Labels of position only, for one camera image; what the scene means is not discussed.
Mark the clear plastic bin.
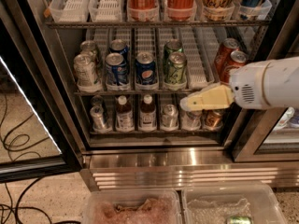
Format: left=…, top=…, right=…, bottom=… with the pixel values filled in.
left=81, top=189, right=182, bottom=224
left=181, top=182, right=287, bottom=224

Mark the rear blue Pepsi can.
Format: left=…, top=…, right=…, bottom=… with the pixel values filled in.
left=109, top=39, right=129, bottom=60

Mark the left clear plastic bin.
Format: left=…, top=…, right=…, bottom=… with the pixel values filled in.
left=81, top=189, right=182, bottom=224

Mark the white soda can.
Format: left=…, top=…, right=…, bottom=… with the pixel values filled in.
left=80, top=40, right=100, bottom=64
left=74, top=54, right=99, bottom=87

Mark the stainless steel fridge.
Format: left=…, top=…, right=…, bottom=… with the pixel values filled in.
left=27, top=0, right=298, bottom=190

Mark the green soda can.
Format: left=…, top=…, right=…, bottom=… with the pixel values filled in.
left=164, top=39, right=183, bottom=63
left=164, top=51, right=187, bottom=85

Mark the front white soda can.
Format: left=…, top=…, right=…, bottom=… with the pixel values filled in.
left=74, top=54, right=99, bottom=87

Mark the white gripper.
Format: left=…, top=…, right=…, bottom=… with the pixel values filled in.
left=179, top=61, right=270, bottom=111

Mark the black floor cable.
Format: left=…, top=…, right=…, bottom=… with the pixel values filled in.
left=0, top=93, right=82, bottom=224

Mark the clear water bottle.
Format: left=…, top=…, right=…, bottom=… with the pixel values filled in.
left=182, top=111, right=202, bottom=131

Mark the front red Coca-Cola can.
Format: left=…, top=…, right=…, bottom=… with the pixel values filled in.
left=220, top=50, right=248, bottom=83

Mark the brown juice bottle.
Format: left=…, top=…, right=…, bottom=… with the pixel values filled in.
left=139, top=94, right=157, bottom=131
left=116, top=95, right=134, bottom=130

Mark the green can in bin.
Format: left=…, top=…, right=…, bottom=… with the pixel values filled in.
left=226, top=216, right=253, bottom=224

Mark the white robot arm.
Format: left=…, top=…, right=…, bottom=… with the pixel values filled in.
left=179, top=57, right=299, bottom=111

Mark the rear red Coca-Cola can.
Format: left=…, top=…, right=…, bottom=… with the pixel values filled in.
left=214, top=38, right=240, bottom=74

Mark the right brown juice bottle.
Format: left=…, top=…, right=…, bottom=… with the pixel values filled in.
left=139, top=94, right=157, bottom=131

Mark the left brown juice bottle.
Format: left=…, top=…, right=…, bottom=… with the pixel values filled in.
left=116, top=95, right=134, bottom=130

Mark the front copper can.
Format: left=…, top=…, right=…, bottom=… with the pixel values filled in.
left=205, top=109, right=224, bottom=129

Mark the open glass fridge door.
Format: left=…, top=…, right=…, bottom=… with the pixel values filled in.
left=0, top=0, right=82, bottom=183

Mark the red coca-cola can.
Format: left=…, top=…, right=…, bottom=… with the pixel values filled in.
left=220, top=50, right=248, bottom=83
left=214, top=38, right=240, bottom=74

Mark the rear white soda can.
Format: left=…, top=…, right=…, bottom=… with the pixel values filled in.
left=80, top=40, right=100, bottom=64

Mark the front light blue Pepsi can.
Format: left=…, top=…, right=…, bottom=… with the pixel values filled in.
left=105, top=52, right=129, bottom=86

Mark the rear slim silver can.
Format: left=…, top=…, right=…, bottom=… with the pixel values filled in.
left=91, top=95, right=104, bottom=106

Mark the front slim silver can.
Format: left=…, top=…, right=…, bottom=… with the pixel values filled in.
left=90, top=105, right=107, bottom=130

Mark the slim silver can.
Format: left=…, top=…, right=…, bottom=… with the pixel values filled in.
left=91, top=95, right=104, bottom=106
left=90, top=105, right=107, bottom=130

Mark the empty white shelf tray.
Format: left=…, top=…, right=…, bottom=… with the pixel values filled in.
left=50, top=0, right=90, bottom=22

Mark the right clear plastic bin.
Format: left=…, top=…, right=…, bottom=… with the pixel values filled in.
left=181, top=182, right=287, bottom=224

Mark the silver can bottom shelf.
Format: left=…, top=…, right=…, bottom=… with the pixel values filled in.
left=162, top=105, right=178, bottom=128

